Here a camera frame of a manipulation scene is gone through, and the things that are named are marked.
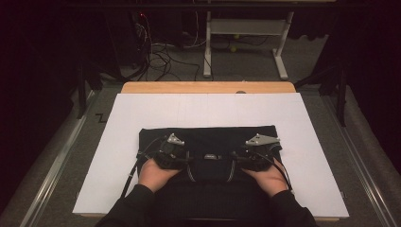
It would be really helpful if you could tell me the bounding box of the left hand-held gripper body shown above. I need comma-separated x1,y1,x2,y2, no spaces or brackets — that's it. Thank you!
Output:
153,132,190,171

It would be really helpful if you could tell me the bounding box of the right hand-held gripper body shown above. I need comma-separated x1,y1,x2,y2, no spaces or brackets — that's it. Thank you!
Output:
240,132,282,173

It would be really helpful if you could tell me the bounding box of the black knit vest grey trim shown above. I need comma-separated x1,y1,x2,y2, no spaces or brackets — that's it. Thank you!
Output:
136,125,284,221

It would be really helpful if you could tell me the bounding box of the person's right hand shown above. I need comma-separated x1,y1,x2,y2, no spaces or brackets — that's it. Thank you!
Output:
240,158,288,199

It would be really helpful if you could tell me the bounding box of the person's left hand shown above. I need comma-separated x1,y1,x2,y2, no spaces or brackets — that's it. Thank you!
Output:
137,157,183,194

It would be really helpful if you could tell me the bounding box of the white board mat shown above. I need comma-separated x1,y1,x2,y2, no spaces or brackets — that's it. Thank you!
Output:
72,92,350,218

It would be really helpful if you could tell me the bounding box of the black metal stand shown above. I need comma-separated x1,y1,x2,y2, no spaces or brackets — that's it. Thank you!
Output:
76,60,127,120
294,62,348,128

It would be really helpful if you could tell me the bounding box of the right hand-held gripper black cable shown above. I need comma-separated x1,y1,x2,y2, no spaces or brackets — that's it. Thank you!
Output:
252,150,294,194

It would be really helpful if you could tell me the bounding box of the hand-held gripper black cable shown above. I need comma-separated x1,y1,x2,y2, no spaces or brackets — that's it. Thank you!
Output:
120,136,166,199
252,150,294,194

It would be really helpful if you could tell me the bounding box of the left hand-held gripper black cable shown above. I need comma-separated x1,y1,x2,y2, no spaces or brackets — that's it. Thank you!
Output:
120,136,166,199

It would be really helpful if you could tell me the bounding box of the aluminium floor rail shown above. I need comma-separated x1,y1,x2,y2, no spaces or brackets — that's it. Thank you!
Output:
321,94,399,227
18,90,96,227

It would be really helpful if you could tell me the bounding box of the tangle of black floor cables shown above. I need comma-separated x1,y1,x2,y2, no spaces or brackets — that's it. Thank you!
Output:
134,12,202,82

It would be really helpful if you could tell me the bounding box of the white metal stand frame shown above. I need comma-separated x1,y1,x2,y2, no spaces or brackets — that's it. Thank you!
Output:
202,10,295,80

